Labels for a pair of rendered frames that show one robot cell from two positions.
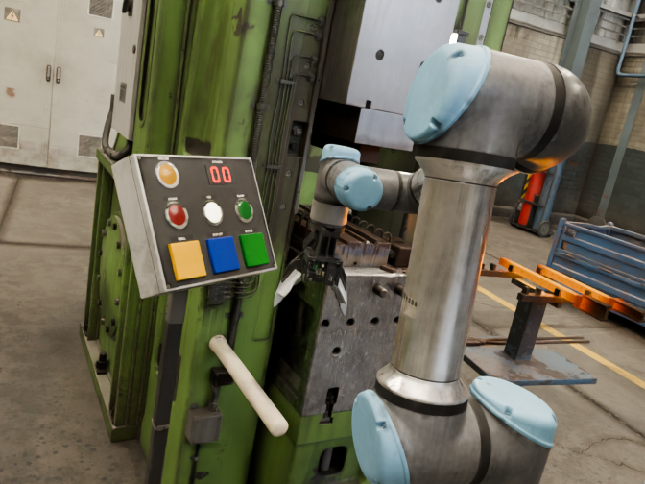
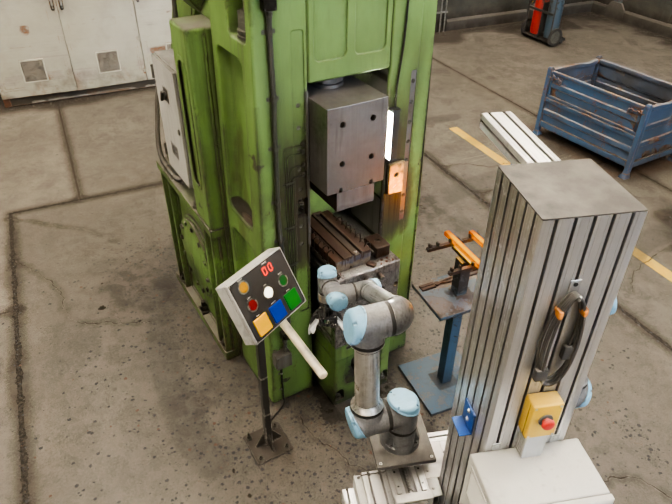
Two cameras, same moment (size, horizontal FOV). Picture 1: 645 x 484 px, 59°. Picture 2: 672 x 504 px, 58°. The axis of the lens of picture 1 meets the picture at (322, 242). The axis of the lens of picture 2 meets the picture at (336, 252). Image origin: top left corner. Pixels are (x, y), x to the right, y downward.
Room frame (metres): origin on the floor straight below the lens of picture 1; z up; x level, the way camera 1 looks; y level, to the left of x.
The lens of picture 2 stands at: (-0.73, -0.05, 2.72)
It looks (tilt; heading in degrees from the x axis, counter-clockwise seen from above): 36 degrees down; 1
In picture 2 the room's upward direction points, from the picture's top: 1 degrees clockwise
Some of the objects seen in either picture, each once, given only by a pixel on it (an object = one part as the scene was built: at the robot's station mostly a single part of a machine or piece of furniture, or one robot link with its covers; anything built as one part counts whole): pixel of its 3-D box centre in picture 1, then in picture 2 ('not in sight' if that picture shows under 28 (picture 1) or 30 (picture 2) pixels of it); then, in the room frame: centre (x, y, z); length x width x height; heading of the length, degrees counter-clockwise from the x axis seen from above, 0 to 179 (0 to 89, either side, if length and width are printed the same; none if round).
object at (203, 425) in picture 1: (203, 423); (281, 358); (1.54, 0.25, 0.36); 0.09 x 0.07 x 0.12; 122
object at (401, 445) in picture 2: not in sight; (400, 430); (0.70, -0.29, 0.87); 0.15 x 0.15 x 0.10
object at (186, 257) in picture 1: (186, 260); (262, 324); (1.11, 0.26, 1.01); 0.07 x 0.05 x 0.07; 147
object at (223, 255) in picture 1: (222, 254); (277, 311); (1.19, 0.21, 1.01); 0.07 x 0.05 x 0.07; 147
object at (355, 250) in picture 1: (326, 232); (331, 239); (1.80, -0.01, 0.96); 0.42 x 0.20 x 0.09; 32
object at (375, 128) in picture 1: (348, 120); (332, 177); (1.80, -0.01, 1.32); 0.42 x 0.20 x 0.10; 32
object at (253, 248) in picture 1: (252, 250); (292, 298); (1.27, 0.15, 1.01); 0.07 x 0.05 x 0.07; 147
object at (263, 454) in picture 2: not in sight; (267, 437); (1.26, 0.32, 0.05); 0.22 x 0.22 x 0.09; 32
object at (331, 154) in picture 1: (337, 175); (327, 280); (1.12, 0.00, 1.23); 0.09 x 0.08 x 0.11; 19
